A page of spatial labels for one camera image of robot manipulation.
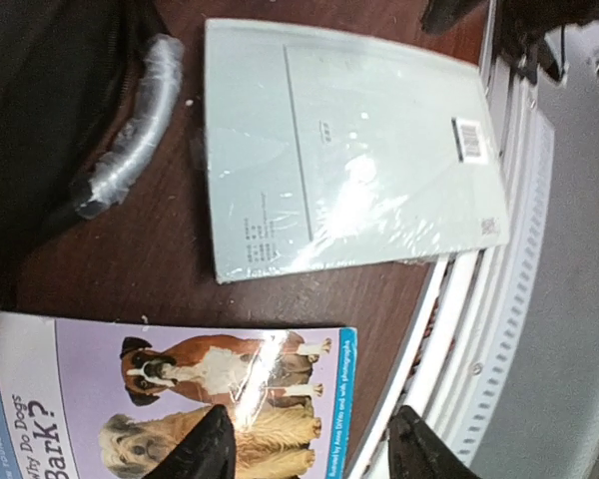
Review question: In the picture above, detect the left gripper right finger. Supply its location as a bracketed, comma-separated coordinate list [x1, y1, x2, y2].
[388, 405, 478, 479]

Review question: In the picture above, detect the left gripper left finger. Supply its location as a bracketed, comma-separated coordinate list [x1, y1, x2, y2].
[149, 405, 237, 479]

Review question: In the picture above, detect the dog picture book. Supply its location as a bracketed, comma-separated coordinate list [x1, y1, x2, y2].
[0, 311, 357, 478]

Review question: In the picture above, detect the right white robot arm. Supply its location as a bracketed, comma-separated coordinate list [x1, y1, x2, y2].
[421, 0, 599, 85]

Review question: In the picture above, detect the black student backpack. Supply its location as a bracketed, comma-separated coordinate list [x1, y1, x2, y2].
[0, 1, 182, 306]

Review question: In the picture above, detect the pale green book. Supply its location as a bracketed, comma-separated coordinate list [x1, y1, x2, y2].
[204, 18, 509, 283]

